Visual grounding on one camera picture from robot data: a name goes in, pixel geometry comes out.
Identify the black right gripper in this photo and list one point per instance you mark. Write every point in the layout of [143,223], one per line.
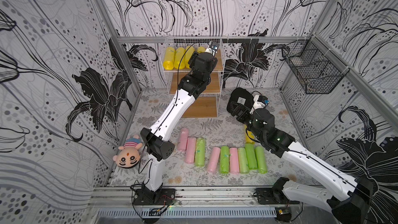
[235,108]

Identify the yellow trash bag roll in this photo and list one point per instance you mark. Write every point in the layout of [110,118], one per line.
[188,54]
[201,49]
[249,137]
[169,56]
[179,58]

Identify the pink trash bag roll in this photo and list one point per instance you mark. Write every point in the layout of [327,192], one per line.
[190,150]
[183,139]
[234,162]
[213,161]

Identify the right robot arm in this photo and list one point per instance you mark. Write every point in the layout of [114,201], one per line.
[347,198]

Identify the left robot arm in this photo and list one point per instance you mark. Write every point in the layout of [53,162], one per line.
[157,136]

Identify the green trash bag roll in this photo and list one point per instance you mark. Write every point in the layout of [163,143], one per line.
[251,156]
[224,160]
[200,152]
[243,162]
[261,160]

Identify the black cap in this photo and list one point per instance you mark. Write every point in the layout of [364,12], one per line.
[241,96]

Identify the plush toy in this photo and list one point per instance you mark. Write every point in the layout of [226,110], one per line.
[129,153]

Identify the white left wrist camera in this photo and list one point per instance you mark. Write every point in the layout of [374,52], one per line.
[213,47]

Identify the black wire wall basket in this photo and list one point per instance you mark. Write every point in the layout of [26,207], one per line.
[313,70]

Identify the white wire wooden shelf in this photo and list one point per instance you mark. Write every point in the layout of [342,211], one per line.
[206,105]

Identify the metal base rail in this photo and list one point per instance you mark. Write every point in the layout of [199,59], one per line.
[191,202]

